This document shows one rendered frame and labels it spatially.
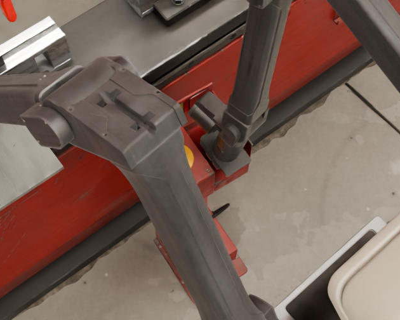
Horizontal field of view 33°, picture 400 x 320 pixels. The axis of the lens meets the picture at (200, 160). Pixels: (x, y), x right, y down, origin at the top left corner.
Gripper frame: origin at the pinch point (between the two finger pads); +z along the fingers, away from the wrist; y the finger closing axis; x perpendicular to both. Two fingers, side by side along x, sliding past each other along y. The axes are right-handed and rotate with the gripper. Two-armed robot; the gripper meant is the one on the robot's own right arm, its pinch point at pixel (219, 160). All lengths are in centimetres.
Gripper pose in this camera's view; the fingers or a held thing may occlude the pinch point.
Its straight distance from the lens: 152.7
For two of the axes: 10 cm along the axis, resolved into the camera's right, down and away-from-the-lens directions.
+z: -1.2, 2.7, 9.5
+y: -5.6, -8.1, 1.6
